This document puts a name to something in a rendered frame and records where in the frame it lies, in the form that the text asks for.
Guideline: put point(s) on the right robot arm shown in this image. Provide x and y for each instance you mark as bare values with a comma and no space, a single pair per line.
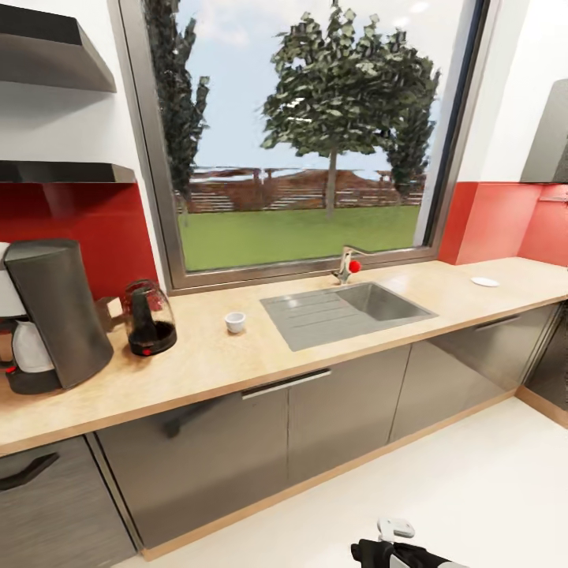
386,553

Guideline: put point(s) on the water glass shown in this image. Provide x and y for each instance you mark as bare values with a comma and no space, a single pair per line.
110,313

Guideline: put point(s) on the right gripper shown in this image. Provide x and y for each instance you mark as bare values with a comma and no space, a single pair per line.
370,553

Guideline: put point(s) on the drop in sink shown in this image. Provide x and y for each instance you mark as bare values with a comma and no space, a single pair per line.
319,317

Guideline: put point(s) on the coffee cup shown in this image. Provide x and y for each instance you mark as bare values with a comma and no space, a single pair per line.
235,322

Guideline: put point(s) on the fixed window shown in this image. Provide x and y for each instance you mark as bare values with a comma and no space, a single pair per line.
270,133

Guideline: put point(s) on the coffee maker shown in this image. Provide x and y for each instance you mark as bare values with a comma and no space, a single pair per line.
58,339

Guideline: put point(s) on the electric kettle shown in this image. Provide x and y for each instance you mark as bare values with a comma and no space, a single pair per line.
149,322

